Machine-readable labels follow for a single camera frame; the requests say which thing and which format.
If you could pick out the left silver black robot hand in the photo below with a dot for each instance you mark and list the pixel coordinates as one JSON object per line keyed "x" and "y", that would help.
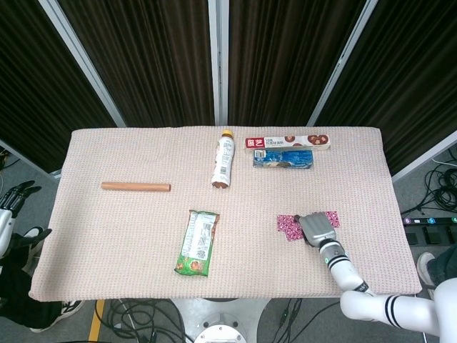
{"x": 7, "y": 228}

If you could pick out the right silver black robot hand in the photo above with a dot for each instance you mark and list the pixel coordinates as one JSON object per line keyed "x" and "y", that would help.
{"x": 317, "y": 227}

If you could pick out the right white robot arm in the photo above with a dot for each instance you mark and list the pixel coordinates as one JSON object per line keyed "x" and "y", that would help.
{"x": 342, "y": 271}

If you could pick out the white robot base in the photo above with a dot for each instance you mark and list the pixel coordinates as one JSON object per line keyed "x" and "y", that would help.
{"x": 221, "y": 321}

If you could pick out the black white sneaker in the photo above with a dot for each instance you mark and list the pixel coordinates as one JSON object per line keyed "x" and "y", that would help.
{"x": 32, "y": 233}
{"x": 68, "y": 307}

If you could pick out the black trousers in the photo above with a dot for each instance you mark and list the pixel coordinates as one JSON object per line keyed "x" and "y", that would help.
{"x": 18, "y": 286}

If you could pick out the blue cookie package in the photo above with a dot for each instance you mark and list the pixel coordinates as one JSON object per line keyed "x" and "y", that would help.
{"x": 285, "y": 159}

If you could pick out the red white cookie box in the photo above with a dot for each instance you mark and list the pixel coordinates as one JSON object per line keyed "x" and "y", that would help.
{"x": 285, "y": 143}

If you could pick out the black foot pedal board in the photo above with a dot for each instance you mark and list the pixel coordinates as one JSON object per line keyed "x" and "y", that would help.
{"x": 430, "y": 236}

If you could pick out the white grey shoe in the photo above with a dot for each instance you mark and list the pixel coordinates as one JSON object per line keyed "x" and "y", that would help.
{"x": 425, "y": 268}

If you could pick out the white brown drink bottle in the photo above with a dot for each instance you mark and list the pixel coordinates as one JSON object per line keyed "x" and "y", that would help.
{"x": 223, "y": 160}

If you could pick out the pink waffle tablecloth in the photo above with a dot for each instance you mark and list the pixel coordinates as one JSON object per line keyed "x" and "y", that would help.
{"x": 125, "y": 232}

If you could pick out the green snack bag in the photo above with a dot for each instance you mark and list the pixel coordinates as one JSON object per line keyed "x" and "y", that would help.
{"x": 198, "y": 243}

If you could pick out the yellow floor tape strip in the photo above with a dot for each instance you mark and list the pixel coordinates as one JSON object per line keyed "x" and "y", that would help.
{"x": 96, "y": 321}

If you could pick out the blue jeans leg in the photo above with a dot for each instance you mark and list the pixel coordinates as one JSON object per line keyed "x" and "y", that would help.
{"x": 444, "y": 264}

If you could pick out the wooden rolling stick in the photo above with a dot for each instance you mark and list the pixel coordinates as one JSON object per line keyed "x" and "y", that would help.
{"x": 135, "y": 186}

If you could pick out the dark curtain panel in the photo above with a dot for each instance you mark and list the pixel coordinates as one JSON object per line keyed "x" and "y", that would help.
{"x": 32, "y": 89}
{"x": 410, "y": 71}
{"x": 285, "y": 64}
{"x": 150, "y": 64}

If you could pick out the white divider base rail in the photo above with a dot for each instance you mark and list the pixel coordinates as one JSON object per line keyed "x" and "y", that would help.
{"x": 32, "y": 161}
{"x": 425, "y": 159}

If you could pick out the white metal divider post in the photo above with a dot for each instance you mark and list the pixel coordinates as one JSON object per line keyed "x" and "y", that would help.
{"x": 86, "y": 68}
{"x": 337, "y": 68}
{"x": 218, "y": 71}

